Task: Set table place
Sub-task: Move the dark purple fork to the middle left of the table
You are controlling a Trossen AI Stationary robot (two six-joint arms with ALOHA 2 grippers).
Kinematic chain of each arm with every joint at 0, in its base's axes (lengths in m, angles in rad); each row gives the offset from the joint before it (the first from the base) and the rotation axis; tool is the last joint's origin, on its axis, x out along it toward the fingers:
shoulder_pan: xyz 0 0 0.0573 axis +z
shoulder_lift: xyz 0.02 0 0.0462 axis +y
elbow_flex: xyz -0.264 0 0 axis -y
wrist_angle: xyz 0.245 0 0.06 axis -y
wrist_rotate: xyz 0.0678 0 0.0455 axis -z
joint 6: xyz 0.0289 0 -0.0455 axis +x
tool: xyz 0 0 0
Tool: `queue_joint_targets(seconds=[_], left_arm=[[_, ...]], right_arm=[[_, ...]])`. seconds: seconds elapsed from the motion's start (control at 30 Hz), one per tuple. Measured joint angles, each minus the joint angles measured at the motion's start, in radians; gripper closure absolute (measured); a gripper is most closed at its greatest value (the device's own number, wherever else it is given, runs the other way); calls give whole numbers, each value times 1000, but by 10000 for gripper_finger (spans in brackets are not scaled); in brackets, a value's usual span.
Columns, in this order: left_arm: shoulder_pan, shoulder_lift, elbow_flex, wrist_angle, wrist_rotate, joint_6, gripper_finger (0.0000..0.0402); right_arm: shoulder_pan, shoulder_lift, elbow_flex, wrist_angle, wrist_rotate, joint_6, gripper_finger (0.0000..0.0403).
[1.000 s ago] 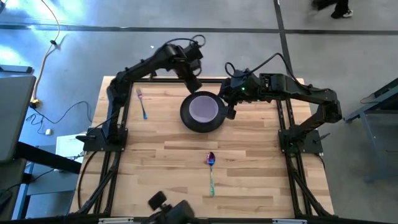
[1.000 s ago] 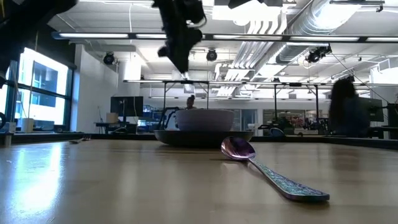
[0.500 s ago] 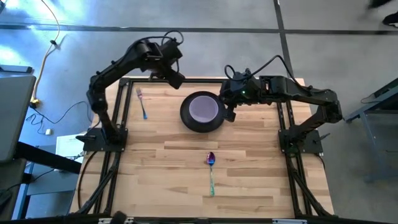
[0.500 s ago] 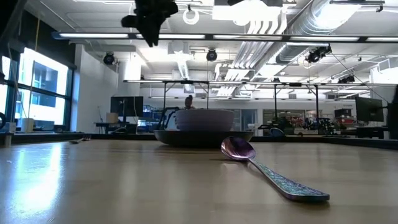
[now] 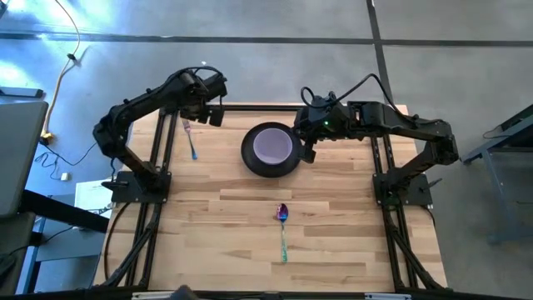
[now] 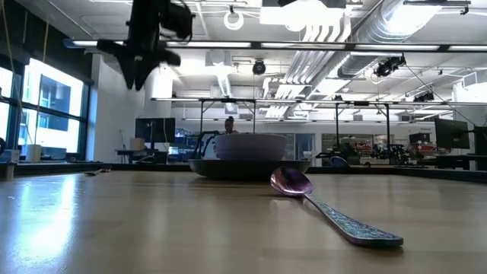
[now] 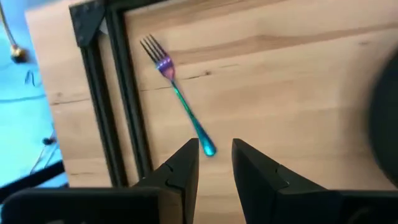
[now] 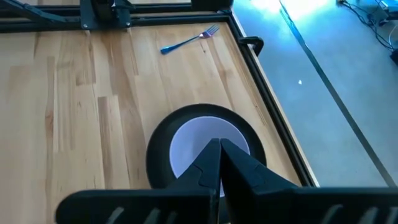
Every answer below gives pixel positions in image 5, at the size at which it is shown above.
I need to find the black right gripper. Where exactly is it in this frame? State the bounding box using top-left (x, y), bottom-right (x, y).
top-left (293, 95), bottom-right (350, 164)

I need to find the black slanted beam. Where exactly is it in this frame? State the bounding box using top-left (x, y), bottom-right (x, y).
top-left (18, 189), bottom-right (110, 233)

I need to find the grey side table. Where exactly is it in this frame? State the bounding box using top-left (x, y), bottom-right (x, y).
top-left (0, 99), bottom-right (50, 218)

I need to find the flat dark device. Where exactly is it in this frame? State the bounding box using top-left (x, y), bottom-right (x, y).
top-left (0, 86), bottom-right (46, 99)

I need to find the iridescent metal fork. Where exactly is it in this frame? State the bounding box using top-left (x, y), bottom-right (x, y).
top-left (182, 117), bottom-right (198, 161)

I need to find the lilac round bowl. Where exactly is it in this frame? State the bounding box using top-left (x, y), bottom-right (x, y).
top-left (252, 127), bottom-right (294, 166)

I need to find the grey metal cart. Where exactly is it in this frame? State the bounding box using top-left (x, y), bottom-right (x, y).
top-left (459, 102), bottom-right (533, 247)

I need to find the thick black cable loop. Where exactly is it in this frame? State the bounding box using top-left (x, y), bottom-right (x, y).
top-left (102, 202), bottom-right (134, 284)

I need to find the iridescent metal spoon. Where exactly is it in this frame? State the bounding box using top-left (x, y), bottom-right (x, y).
top-left (276, 202), bottom-right (290, 264)

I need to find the grey-blue low shelf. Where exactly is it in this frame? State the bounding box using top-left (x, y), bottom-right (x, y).
top-left (35, 227), bottom-right (107, 263)

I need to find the black round plate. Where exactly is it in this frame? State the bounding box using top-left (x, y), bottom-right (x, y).
top-left (240, 121), bottom-right (304, 179)

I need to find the white paper sheet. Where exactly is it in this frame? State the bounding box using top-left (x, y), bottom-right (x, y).
top-left (74, 178), bottom-right (114, 218)

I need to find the black metal table frame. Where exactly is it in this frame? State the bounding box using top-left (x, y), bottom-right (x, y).
top-left (93, 102), bottom-right (449, 300)

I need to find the yellow power cable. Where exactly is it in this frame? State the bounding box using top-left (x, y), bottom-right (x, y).
top-left (39, 0), bottom-right (82, 145)

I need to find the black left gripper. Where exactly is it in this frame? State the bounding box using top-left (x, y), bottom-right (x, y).
top-left (189, 77), bottom-right (228, 128)

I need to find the silver aluminium strip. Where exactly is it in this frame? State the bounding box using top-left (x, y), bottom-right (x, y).
top-left (365, 292), bottom-right (412, 300)
top-left (132, 291), bottom-right (180, 300)

